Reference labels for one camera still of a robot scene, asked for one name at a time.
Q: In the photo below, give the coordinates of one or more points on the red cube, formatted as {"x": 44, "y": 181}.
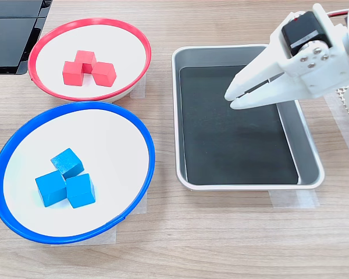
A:
{"x": 85, "y": 56}
{"x": 104, "y": 74}
{"x": 72, "y": 74}

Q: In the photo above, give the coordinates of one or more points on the steel tray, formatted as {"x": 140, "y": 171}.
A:
{"x": 308, "y": 145}

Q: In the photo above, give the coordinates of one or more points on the black tray mat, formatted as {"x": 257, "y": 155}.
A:
{"x": 235, "y": 139}

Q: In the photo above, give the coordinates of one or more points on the clear tape piece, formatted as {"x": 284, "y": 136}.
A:
{"x": 139, "y": 88}
{"x": 104, "y": 236}
{"x": 293, "y": 200}
{"x": 141, "y": 207}

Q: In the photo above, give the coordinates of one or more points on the red-rimmed white plate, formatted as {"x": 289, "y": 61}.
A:
{"x": 119, "y": 49}

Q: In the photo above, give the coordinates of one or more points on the blue-rimmed white plate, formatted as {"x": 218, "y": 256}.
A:
{"x": 110, "y": 139}

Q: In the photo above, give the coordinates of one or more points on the blue cube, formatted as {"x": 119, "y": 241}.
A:
{"x": 66, "y": 162}
{"x": 51, "y": 189}
{"x": 81, "y": 191}

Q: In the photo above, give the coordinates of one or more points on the black flat electronic device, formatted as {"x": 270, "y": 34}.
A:
{"x": 8, "y": 43}

